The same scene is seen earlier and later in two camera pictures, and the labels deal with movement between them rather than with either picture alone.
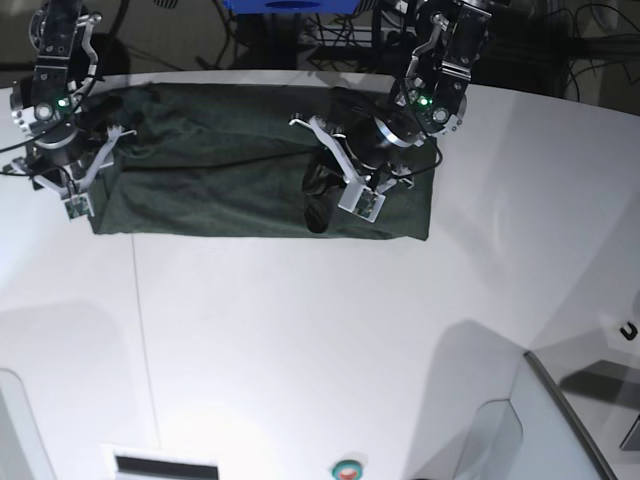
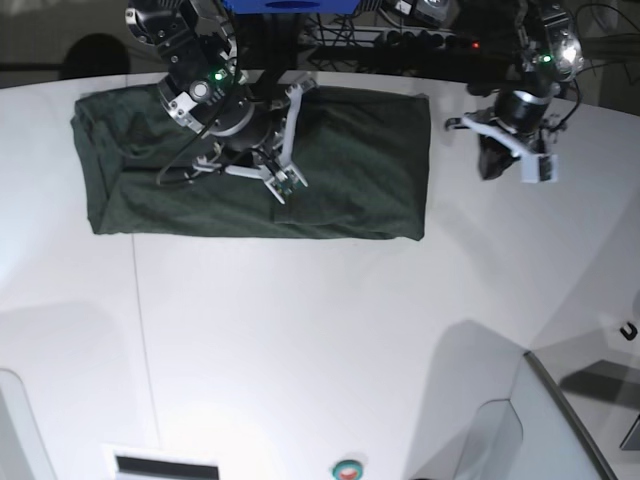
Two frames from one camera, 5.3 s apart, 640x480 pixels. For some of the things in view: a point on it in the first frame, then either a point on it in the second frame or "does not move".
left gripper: x=58 y=148 -> x=248 y=135
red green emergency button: x=347 y=470 does not move
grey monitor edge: x=603 y=466 does not move
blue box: x=292 y=7 does not move
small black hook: x=629 y=336 does not move
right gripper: x=374 y=147 -> x=516 y=122
